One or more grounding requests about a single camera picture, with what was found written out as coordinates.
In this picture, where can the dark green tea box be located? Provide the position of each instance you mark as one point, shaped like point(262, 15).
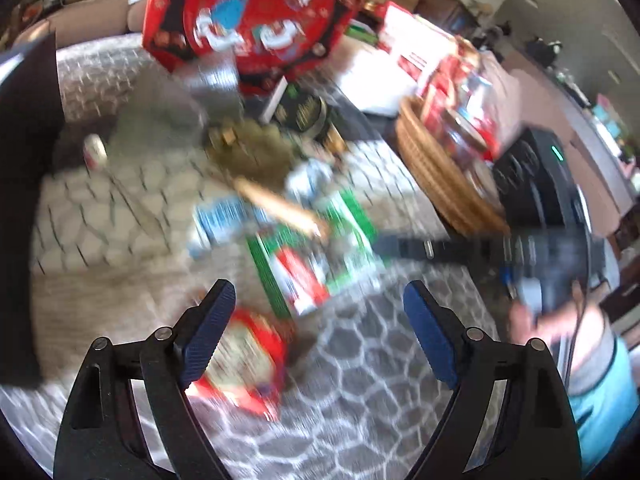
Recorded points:
point(304, 115)

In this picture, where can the beige sofa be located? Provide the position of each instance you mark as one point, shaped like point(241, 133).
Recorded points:
point(77, 21)

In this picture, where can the black camera box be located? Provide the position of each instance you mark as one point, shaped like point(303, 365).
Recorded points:
point(535, 186)

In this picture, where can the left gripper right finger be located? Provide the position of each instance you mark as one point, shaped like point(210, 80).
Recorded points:
point(535, 435)

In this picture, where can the person's right hand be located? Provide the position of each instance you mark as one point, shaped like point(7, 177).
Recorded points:
point(578, 320)

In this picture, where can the red octagonal gift box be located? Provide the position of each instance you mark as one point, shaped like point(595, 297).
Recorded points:
point(270, 39)

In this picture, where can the green white snack packet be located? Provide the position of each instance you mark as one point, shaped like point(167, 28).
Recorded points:
point(299, 274)

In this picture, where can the red snack packet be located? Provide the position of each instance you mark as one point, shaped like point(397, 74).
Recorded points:
point(248, 366)

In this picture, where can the woven wicker basket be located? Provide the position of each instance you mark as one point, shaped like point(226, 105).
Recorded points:
point(450, 192)

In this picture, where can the black laptop lid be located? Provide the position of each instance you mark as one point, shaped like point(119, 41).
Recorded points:
point(32, 117)

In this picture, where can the blue white snack packet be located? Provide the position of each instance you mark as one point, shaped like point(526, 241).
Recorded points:
point(222, 222)

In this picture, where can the teal sleeved right forearm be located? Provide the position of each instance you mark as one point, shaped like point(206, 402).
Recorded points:
point(603, 395)

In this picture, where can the patterned grey white blanket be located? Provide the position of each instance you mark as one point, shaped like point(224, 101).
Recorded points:
point(359, 397)

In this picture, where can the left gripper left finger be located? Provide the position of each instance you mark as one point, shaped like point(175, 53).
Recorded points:
point(101, 435)

